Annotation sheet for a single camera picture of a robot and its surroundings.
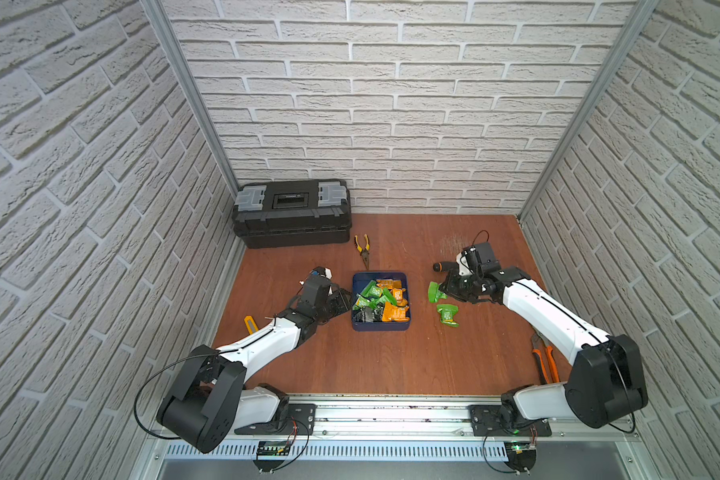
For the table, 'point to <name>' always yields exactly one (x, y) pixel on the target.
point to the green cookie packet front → (371, 294)
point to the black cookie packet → (368, 313)
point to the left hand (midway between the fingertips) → (355, 292)
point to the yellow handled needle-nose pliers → (365, 252)
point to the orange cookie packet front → (395, 313)
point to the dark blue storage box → (397, 297)
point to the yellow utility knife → (250, 324)
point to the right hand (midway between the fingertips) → (445, 287)
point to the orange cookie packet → (389, 283)
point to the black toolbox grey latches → (292, 213)
